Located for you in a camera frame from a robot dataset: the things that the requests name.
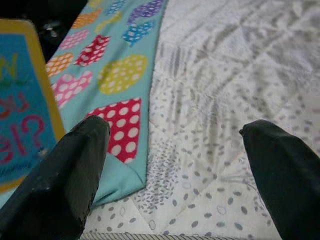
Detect teal blanket with dotted shapes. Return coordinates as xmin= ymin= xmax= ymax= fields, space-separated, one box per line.
xmin=0 ymin=0 xmax=169 ymax=209

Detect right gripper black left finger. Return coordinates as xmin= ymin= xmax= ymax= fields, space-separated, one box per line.
xmin=0 ymin=115 xmax=111 ymax=240

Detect blue yellow-edged children's book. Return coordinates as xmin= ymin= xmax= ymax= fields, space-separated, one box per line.
xmin=0 ymin=19 xmax=66 ymax=194

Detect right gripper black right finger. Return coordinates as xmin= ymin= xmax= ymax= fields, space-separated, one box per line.
xmin=239 ymin=119 xmax=320 ymax=240

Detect grey quilted mattress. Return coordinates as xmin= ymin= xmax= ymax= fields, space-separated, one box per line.
xmin=81 ymin=0 xmax=320 ymax=240

